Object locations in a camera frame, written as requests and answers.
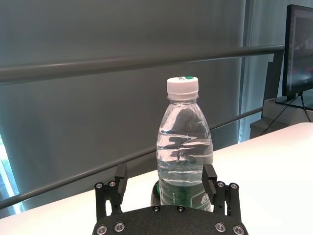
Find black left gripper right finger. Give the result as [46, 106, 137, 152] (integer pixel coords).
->
[201, 164, 243, 220]

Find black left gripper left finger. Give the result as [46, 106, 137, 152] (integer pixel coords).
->
[94, 163, 128, 222]

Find green button black base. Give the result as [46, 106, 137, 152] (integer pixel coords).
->
[149, 181, 162, 207]

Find clear water bottle green label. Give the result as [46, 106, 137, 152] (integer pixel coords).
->
[156, 76, 215, 212]

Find grey cabinet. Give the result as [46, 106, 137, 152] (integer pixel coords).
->
[249, 97, 313, 141]

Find thick grey metal handrail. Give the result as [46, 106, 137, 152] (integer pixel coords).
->
[0, 44, 286, 83]

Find black computer monitor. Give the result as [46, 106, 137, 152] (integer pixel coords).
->
[273, 4, 313, 106]

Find black monitor cable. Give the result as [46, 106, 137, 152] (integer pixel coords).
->
[259, 92, 313, 137]

